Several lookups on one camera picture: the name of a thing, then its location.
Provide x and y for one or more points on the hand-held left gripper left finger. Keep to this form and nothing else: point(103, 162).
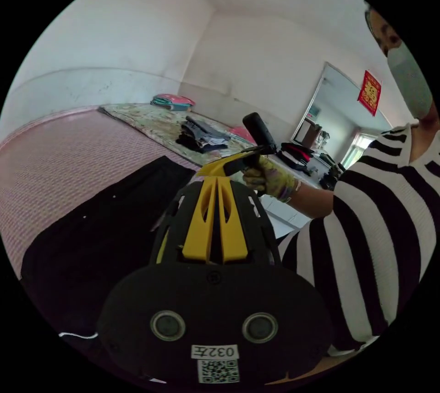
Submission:
point(196, 224)

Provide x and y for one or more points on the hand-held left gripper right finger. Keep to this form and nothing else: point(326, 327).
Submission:
point(235, 231)

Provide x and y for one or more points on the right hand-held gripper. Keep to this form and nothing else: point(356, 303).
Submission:
point(240, 164)

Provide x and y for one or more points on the black pants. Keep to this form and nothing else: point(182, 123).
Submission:
point(103, 234)

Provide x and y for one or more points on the person's right forearm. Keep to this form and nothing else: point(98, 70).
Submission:
point(311, 202)

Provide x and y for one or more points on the person's right hand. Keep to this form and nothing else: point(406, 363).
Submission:
point(271, 179)

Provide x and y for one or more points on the pile of clothes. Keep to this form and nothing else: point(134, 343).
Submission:
point(202, 136)

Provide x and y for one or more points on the folded pink and teal blanket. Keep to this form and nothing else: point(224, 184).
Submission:
point(173, 100)

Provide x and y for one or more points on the black and red clothes heap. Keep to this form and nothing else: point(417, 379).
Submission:
point(297, 155)

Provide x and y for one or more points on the white-framed doorway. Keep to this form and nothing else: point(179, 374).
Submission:
point(337, 114)

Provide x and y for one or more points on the person's body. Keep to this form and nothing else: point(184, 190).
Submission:
point(371, 210)

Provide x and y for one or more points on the bed with pink sheet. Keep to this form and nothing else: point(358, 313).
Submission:
point(51, 166)

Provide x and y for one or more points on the red wall hanging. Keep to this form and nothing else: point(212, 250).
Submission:
point(369, 92)

